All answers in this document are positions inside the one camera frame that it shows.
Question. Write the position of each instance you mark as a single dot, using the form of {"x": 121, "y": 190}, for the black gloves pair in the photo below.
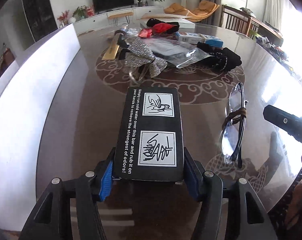
{"x": 161, "y": 22}

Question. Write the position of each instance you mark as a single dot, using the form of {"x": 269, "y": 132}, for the gold tube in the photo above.
{"x": 112, "y": 50}

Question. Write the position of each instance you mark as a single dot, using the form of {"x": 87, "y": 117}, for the white storage box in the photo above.
{"x": 27, "y": 89}

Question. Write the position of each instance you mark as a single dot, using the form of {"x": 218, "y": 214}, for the orange lounge chair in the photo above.
{"x": 204, "y": 10}

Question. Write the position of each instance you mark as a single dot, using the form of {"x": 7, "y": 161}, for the red flower vase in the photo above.
{"x": 63, "y": 18}

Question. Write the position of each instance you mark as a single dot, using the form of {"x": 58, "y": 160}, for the blue white medicine box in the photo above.
{"x": 194, "y": 38}

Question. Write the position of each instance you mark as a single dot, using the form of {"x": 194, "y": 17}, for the black display cabinet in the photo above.
{"x": 40, "y": 18}

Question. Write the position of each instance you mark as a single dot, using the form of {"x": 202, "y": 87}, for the cotton swabs plastic bag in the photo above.
{"x": 130, "y": 31}

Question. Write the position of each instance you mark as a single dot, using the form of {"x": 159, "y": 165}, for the wooden chair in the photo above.
{"x": 235, "y": 20}

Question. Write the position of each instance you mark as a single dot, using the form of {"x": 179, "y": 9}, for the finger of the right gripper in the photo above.
{"x": 283, "y": 120}

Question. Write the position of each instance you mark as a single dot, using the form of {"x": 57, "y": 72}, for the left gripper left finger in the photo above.
{"x": 51, "y": 216}

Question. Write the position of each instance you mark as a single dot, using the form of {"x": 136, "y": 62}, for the black printed soap box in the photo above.
{"x": 150, "y": 142}

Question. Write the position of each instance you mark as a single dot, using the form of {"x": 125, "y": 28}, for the wooden bench stool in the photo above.
{"x": 115, "y": 18}

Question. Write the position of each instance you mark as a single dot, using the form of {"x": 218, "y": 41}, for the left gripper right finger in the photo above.
{"x": 247, "y": 218}

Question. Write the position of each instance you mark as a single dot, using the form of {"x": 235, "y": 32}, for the small potted plant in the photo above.
{"x": 140, "y": 3}

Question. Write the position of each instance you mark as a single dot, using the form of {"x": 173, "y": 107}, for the red packet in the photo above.
{"x": 147, "y": 33}

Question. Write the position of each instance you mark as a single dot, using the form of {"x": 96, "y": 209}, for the clear glasses with twine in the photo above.
{"x": 234, "y": 125}

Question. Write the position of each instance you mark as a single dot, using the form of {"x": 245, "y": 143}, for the white tv cabinet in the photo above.
{"x": 100, "y": 21}

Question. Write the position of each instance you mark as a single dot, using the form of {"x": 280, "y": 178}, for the green potted plant left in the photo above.
{"x": 80, "y": 13}

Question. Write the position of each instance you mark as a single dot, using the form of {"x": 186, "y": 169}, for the phone case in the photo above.
{"x": 178, "y": 53}

